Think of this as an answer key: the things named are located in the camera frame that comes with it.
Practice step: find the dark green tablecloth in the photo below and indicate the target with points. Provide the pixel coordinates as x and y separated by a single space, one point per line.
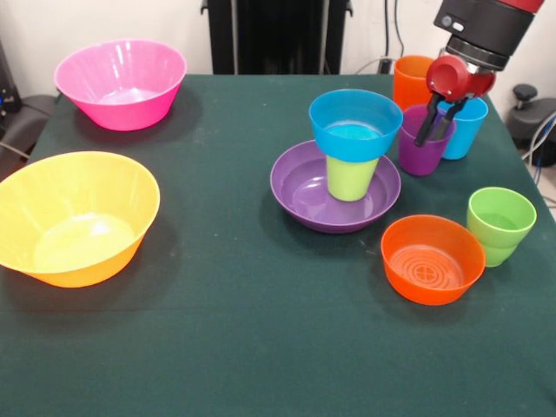
304 347

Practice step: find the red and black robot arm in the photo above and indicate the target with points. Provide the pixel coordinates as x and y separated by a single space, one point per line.
486 30

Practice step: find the orange cup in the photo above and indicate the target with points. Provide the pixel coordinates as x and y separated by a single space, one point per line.
408 87

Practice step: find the black power adapter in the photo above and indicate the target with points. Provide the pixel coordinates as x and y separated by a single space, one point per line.
385 65

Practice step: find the black computer tower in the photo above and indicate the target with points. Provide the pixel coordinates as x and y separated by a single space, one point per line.
6 87

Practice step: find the purple cup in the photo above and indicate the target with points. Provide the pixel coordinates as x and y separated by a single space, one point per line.
419 160

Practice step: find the lime yellow cup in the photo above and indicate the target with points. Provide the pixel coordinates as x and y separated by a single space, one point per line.
347 182

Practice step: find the large pink bowl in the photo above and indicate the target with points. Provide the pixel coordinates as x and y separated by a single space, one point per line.
87 74

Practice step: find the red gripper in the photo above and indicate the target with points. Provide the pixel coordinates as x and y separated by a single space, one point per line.
460 78

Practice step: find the purple bowl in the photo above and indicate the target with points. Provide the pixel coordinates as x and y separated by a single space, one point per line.
304 204

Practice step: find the small orange bowl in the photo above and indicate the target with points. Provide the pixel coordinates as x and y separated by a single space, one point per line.
430 293

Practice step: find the small blue bowl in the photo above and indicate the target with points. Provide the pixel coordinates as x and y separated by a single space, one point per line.
343 147

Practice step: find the blue cup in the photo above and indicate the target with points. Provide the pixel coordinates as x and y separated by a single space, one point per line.
465 139

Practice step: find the green cup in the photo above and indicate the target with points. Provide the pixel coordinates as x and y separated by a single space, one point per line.
499 256
501 208

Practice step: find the black equipment with knob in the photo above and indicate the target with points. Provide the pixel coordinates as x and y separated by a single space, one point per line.
532 117

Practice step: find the large orange yellow bowl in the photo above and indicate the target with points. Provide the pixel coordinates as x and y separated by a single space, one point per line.
65 187

